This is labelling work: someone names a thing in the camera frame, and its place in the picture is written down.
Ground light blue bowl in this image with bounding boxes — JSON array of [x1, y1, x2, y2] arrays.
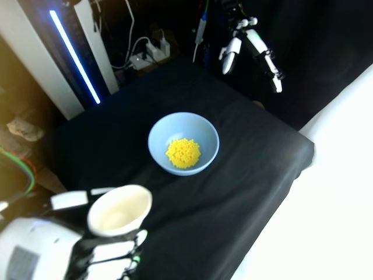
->
[[147, 111, 220, 177]]

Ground white sheet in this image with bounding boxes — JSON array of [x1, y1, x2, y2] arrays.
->
[[227, 62, 373, 280]]

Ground white adapter box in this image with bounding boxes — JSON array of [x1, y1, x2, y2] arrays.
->
[[129, 54, 149, 70]]

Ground yellow beads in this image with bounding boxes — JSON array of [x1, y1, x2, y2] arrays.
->
[[165, 138, 202, 169]]

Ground white cup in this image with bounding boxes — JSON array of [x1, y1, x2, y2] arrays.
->
[[87, 184, 153, 237]]

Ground black backdrop curtain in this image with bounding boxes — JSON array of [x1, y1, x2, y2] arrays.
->
[[171, 0, 373, 129]]

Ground white power cable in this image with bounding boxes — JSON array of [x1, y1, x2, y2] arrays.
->
[[110, 0, 152, 71]]

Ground beige crumpled cloth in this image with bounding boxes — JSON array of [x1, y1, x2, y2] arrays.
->
[[5, 116, 46, 143]]

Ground white cabinet panel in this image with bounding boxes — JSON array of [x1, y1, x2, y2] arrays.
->
[[0, 0, 119, 121]]

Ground white power strip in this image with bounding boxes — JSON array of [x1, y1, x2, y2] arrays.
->
[[145, 40, 171, 59]]

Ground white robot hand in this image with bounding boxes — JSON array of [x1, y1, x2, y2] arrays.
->
[[0, 187, 149, 280], [219, 29, 285, 94]]

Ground white hanging connector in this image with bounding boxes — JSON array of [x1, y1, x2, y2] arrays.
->
[[192, 8, 209, 64]]

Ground glowing white light strip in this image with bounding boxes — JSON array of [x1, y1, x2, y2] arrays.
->
[[48, 10, 101, 105]]

